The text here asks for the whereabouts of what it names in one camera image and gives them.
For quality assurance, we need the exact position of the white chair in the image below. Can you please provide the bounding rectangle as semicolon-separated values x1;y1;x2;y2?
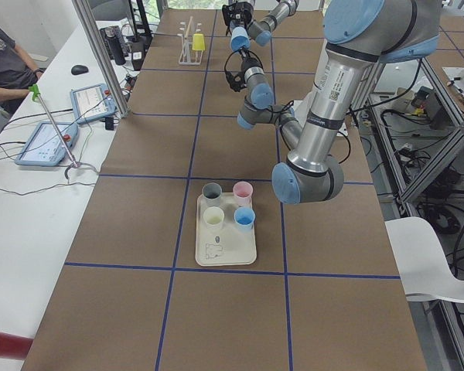
385;216;464;304

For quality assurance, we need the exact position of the grey plastic cup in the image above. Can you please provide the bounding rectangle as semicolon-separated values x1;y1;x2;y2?
202;182;222;207

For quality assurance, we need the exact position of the blue teach pendant far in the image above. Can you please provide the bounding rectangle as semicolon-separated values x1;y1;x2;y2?
70;83;116;125

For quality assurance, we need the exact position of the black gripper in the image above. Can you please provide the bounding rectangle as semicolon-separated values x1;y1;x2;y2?
225;57;255;92
221;1;253;27

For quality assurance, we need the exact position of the cream plastic tray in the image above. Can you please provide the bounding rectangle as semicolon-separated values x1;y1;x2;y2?
195;192;257;267

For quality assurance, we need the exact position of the pale green plastic cup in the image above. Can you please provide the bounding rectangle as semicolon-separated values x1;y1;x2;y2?
203;206;225;231

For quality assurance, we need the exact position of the white wire cup rack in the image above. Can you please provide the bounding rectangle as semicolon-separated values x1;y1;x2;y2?
178;16;205;66

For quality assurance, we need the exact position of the blue teach pendant near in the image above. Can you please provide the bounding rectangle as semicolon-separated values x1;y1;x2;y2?
15;121;67;167

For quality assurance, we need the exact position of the red fire extinguisher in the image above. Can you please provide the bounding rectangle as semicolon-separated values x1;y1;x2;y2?
0;332;33;360

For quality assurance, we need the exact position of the yellow plastic cup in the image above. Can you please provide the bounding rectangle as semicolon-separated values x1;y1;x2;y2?
192;32;206;53

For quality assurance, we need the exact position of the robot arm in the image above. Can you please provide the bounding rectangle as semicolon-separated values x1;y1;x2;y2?
222;1;299;51
222;1;442;204

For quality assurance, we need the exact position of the black computer mouse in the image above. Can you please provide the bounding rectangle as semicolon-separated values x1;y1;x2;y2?
70;64;89;76

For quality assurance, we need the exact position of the seated person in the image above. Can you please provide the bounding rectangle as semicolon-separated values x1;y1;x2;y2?
0;28;44;115

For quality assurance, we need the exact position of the green tipped grabber stick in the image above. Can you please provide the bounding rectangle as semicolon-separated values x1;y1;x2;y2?
29;83;99;182

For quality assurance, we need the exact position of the blue teach pendant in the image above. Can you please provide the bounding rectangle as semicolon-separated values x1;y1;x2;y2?
70;83;116;125
15;121;67;167

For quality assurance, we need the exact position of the pink plastic cup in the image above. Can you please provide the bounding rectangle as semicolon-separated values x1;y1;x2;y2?
233;181;254;206

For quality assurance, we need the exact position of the aluminium frame post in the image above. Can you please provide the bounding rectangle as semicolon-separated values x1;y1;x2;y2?
72;0;129;117

